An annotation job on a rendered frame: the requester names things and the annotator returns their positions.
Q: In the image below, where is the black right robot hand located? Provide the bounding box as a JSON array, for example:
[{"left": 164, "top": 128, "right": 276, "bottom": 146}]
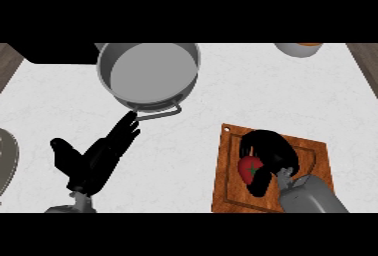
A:
[{"left": 238, "top": 129, "right": 301, "bottom": 197}]

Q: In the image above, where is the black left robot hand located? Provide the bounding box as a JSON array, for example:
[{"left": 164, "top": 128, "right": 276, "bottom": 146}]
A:
[{"left": 49, "top": 110, "right": 142, "bottom": 198}]

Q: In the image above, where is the red tomato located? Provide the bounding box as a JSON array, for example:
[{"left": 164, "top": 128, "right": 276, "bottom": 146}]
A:
[{"left": 238, "top": 155, "right": 266, "bottom": 185}]

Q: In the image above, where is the brown wooden cutting board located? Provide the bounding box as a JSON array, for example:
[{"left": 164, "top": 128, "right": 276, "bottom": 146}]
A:
[{"left": 211, "top": 123, "right": 335, "bottom": 214}]

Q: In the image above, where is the grey metal pot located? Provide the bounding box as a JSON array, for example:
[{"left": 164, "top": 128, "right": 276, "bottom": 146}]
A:
[{"left": 96, "top": 43, "right": 202, "bottom": 121}]

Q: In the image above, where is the grey oval plate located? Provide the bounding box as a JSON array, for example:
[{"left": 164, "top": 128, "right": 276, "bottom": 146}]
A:
[{"left": 0, "top": 129, "right": 21, "bottom": 198}]

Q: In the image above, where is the grey bowl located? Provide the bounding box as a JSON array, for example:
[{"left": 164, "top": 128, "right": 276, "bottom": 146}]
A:
[{"left": 273, "top": 43, "right": 325, "bottom": 59}]

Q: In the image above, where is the black appliance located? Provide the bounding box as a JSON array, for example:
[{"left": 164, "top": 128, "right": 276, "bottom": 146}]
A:
[{"left": 8, "top": 43, "right": 106, "bottom": 65}]

